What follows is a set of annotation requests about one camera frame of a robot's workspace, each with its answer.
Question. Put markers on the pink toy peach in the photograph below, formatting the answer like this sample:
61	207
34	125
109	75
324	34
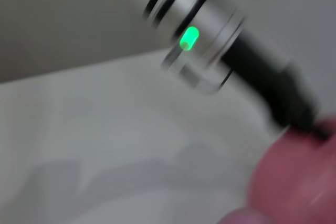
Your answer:
239	217

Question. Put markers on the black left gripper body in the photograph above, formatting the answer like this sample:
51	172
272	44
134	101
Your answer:
262	64

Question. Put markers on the pink plastic bowl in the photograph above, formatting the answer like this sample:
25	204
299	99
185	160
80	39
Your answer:
302	176

